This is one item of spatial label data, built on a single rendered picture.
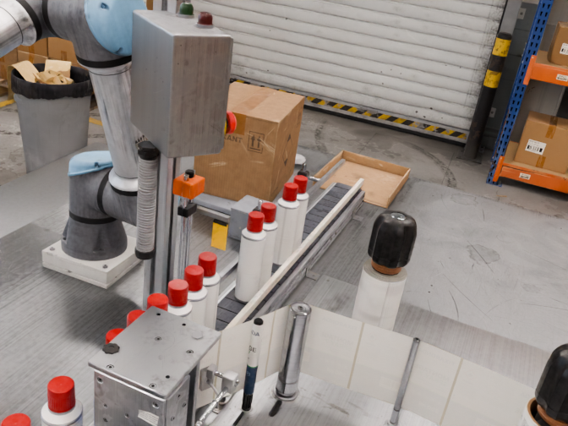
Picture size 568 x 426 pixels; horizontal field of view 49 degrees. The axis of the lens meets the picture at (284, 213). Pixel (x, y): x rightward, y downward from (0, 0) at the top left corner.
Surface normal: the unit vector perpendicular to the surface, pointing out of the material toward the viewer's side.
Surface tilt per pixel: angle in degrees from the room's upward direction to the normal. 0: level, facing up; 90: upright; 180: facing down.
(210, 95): 90
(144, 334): 0
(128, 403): 90
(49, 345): 0
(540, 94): 90
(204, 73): 90
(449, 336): 0
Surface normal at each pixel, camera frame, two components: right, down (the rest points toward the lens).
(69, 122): 0.62, 0.55
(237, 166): -0.27, 0.40
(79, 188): -0.47, 0.30
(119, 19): 0.86, 0.20
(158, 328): 0.13, -0.88
